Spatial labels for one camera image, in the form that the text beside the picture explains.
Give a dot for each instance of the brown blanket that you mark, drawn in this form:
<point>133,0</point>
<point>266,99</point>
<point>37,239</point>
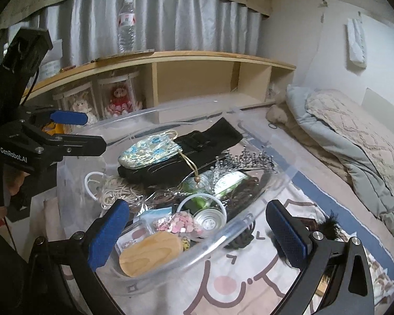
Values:
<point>312,147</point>

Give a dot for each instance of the beige bed mattress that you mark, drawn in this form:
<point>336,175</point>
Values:
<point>312,174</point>

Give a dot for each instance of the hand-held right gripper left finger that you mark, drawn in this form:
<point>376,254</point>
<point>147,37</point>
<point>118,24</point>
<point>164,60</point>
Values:
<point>106,236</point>

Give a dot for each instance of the wooden shelf unit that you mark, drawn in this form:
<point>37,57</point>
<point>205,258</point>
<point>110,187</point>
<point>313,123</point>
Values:
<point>190,78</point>

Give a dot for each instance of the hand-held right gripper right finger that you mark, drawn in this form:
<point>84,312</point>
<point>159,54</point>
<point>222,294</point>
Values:
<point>287,236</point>

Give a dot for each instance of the white headboard panel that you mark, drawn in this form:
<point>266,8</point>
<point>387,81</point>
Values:
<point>387,108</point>

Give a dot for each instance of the blue floral brocade pouch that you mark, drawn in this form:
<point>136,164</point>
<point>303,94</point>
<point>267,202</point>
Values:
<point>147,151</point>

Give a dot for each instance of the brown hair piece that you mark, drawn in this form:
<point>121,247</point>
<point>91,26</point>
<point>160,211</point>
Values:
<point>246,187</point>

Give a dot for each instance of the clear plastic storage box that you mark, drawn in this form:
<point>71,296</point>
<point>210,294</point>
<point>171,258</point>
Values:
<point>266,144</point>

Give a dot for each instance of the clear packet of pink sequins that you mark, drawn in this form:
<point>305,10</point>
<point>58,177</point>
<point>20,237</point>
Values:
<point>179,224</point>

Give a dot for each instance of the light blue packet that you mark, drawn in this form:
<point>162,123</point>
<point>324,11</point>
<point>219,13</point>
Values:
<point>154,216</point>

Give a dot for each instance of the white plush in clear case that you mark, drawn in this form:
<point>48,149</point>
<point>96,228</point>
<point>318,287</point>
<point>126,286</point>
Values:
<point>82,105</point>

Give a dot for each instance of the clear packet of picture cards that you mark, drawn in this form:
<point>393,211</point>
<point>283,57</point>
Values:
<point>133,236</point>

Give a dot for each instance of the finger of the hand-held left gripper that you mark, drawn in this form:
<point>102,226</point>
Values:
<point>82,146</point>
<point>69,118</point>

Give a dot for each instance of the black feather hair clip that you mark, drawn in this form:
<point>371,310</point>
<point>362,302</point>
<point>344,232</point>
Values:
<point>330,224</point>

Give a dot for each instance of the round wooden disc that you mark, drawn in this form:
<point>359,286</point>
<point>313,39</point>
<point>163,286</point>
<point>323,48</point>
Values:
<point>151,254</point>

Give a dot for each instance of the white hanging wall bag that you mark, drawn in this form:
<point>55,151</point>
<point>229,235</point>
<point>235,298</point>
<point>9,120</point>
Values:
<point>356,42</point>

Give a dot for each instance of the silver tiara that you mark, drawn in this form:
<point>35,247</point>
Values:
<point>236,164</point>

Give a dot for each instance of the yellow packet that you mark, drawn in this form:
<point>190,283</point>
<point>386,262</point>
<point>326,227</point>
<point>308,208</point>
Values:
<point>52,128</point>

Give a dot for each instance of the red doll in clear case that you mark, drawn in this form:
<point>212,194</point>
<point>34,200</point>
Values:
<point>121,100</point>

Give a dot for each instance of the beige plush toy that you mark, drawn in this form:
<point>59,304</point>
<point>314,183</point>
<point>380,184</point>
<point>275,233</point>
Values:
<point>277,113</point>

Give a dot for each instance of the grey and beige quilt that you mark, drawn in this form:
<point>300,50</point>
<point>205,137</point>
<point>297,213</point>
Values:
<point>358,131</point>

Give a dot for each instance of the white plastic tub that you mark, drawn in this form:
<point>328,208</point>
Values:
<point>51,70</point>

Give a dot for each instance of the grey curtain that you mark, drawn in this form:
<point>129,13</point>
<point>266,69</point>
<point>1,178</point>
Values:
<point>190,23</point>

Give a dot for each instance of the green packet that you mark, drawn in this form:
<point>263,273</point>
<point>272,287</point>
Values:
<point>229,181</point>

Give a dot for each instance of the person's left hand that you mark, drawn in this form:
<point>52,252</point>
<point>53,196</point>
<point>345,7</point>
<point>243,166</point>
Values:
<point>15,185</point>

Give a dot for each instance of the black fabric pouch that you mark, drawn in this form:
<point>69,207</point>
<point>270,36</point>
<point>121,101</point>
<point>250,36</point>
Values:
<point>210,141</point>

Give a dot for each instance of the clear water bottle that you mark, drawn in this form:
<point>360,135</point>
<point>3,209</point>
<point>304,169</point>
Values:
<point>127,29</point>

